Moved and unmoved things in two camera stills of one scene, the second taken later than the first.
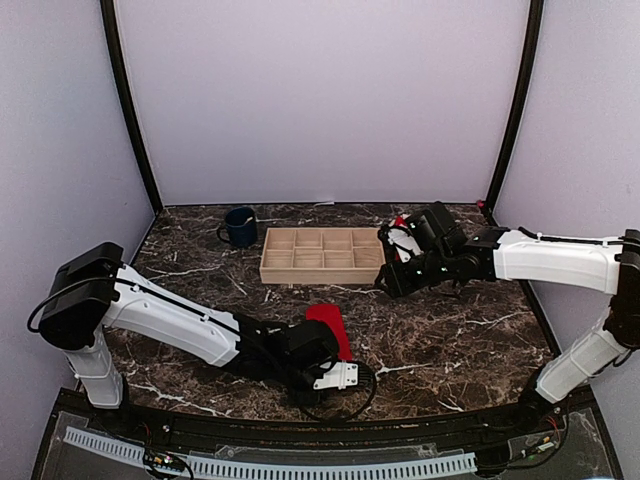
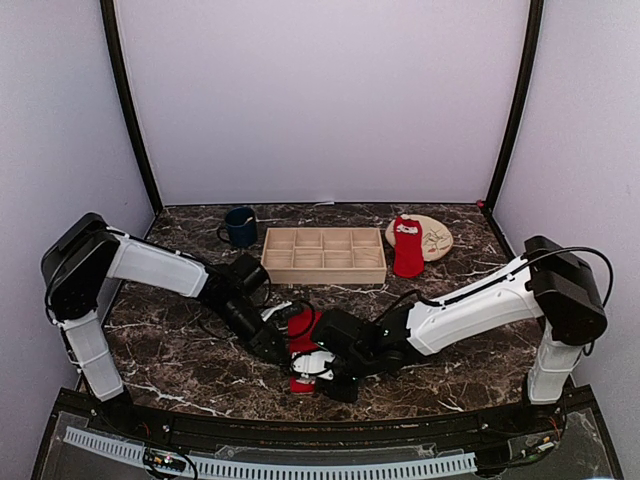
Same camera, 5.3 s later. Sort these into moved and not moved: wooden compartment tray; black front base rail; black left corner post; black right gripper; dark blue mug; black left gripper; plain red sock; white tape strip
Moved: plain red sock; black right gripper; black left gripper
Not moved: black left corner post; black front base rail; dark blue mug; white tape strip; wooden compartment tray
